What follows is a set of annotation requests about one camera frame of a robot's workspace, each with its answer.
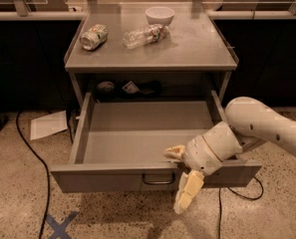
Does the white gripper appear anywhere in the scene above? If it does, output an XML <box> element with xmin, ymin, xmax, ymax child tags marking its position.
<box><xmin>163</xmin><ymin>135</ymin><xmax>222</xmax><ymax>214</ymax></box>

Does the grey top drawer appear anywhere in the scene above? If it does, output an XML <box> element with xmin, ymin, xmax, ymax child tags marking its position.
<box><xmin>50</xmin><ymin>91</ymin><xmax>263</xmax><ymax>193</ymax></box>

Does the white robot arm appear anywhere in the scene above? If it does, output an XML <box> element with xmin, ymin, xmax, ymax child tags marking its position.
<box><xmin>164</xmin><ymin>97</ymin><xmax>296</xmax><ymax>214</ymax></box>

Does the dark round object in drawer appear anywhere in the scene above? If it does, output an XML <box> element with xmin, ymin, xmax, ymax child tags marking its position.
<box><xmin>97</xmin><ymin>81</ymin><xmax>116</xmax><ymax>100</ymax></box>

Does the grey metal drawer cabinet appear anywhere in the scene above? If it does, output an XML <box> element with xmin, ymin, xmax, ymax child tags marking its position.
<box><xmin>65</xmin><ymin>2</ymin><xmax>238</xmax><ymax>99</ymax></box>

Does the black bag with tag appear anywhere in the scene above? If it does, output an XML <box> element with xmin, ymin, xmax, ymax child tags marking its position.
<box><xmin>117</xmin><ymin>81</ymin><xmax>162</xmax><ymax>99</ymax></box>

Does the clear plastic water bottle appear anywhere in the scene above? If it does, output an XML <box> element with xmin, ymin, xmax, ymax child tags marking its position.
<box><xmin>124</xmin><ymin>24</ymin><xmax>169</xmax><ymax>49</ymax></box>

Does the blue tape cross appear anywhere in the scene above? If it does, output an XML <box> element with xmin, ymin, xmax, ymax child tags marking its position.
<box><xmin>46</xmin><ymin>211</ymin><xmax>79</xmax><ymax>239</ymax></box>

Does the white paper sheet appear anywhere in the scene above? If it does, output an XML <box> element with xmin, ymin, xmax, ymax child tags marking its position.
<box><xmin>30</xmin><ymin>111</ymin><xmax>68</xmax><ymax>140</ymax></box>

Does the white bowl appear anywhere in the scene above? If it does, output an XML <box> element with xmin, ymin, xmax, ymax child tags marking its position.
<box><xmin>146</xmin><ymin>6</ymin><xmax>174</xmax><ymax>26</ymax></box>

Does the crushed green soda can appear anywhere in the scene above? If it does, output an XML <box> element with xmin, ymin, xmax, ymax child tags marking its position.
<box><xmin>80</xmin><ymin>24</ymin><xmax>109</xmax><ymax>51</ymax></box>

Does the black cable right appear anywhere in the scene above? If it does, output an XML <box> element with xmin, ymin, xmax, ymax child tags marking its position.
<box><xmin>217</xmin><ymin>176</ymin><xmax>265</xmax><ymax>239</ymax></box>

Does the black cable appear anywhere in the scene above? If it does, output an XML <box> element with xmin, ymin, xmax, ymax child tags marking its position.
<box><xmin>15</xmin><ymin>110</ymin><xmax>52</xmax><ymax>239</ymax></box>
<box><xmin>217</xmin><ymin>176</ymin><xmax>265</xmax><ymax>239</ymax></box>

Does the black cable left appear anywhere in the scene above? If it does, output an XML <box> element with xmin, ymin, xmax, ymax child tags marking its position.
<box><xmin>15</xmin><ymin>110</ymin><xmax>52</xmax><ymax>239</ymax></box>

